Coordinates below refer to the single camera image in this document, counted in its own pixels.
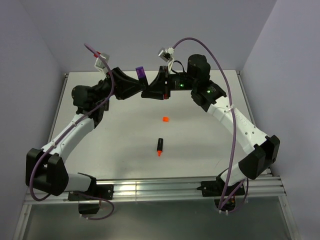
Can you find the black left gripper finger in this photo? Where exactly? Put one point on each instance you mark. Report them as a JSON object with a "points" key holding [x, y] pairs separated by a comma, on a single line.
{"points": [[122, 80], [125, 92]]}

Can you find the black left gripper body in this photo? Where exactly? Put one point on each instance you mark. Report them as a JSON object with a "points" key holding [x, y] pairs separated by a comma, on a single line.
{"points": [[105, 87]]}

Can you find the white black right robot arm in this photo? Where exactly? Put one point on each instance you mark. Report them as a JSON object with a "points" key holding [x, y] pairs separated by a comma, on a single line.
{"points": [[261, 149]]}

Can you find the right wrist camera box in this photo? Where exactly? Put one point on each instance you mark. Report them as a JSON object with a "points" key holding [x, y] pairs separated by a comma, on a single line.
{"points": [[167, 54]]}

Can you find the black purple tip highlighter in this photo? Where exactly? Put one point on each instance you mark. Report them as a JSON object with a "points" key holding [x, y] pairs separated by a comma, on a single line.
{"points": [[143, 81]]}

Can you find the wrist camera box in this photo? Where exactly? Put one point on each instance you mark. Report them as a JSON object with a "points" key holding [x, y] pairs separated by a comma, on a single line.
{"points": [[167, 54], [99, 64]]}

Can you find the black blue tip highlighter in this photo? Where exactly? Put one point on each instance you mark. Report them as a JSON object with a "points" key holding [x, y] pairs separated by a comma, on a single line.
{"points": [[107, 106]]}

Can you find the purple pen cap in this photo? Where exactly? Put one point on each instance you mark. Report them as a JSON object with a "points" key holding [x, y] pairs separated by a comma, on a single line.
{"points": [[140, 72]]}

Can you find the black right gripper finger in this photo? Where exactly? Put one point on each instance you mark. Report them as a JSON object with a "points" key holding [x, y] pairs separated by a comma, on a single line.
{"points": [[150, 94], [157, 85]]}

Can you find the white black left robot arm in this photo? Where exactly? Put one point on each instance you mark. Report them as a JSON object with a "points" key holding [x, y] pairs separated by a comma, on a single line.
{"points": [[45, 167]]}

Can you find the black orange tip highlighter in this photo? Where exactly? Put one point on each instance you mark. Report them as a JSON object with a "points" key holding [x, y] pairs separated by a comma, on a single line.
{"points": [[160, 146]]}

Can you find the orange pen cap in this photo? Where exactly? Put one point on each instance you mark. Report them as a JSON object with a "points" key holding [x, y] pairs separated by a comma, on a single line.
{"points": [[165, 119]]}

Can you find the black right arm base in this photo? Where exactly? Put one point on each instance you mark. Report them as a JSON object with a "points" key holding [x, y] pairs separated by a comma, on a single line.
{"points": [[214, 188]]}

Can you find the aluminium front rail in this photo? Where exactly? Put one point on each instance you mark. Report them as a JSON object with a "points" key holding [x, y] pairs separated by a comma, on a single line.
{"points": [[171, 189]]}

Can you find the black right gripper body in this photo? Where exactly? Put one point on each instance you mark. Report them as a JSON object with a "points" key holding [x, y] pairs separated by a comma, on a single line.
{"points": [[177, 82]]}

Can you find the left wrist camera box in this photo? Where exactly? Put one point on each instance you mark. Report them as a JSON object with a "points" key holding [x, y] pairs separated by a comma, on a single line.
{"points": [[99, 64]]}

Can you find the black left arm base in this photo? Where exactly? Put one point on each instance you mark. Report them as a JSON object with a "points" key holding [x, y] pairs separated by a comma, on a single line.
{"points": [[100, 193]]}

